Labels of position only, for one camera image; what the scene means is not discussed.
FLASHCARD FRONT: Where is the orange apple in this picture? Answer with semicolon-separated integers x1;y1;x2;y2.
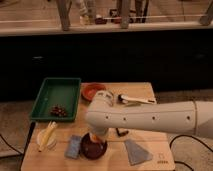
90;134;101;143

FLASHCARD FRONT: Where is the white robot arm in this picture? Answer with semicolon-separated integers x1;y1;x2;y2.
85;90;213;139

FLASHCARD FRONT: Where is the orange bowl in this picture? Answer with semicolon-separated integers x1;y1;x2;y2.
81;83;106;101

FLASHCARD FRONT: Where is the dark purple bowl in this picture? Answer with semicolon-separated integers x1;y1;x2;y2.
80;134;108;160

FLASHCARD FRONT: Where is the green plastic tray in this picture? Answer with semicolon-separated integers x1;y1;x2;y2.
30;77;81;122

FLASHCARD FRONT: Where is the red grape bunch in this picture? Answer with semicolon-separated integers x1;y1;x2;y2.
50;106;67;117

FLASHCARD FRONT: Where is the yellow banana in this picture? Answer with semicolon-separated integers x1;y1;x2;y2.
39;122;57;152

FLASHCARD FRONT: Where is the blue sponge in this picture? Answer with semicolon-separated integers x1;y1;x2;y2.
65;135;81;159

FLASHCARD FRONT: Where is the grey folded cloth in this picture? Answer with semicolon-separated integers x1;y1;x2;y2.
124;139;153;166

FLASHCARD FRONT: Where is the small white plate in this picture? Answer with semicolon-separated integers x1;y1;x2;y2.
36;129;57;149

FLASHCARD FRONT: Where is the black cable right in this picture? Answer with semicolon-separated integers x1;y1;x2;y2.
169;134;213;171

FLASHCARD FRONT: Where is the black cable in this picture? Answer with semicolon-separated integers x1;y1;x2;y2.
169;134;213;171
0;134;25;156

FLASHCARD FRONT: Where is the black cable left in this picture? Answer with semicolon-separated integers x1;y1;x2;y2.
0;134;25;156

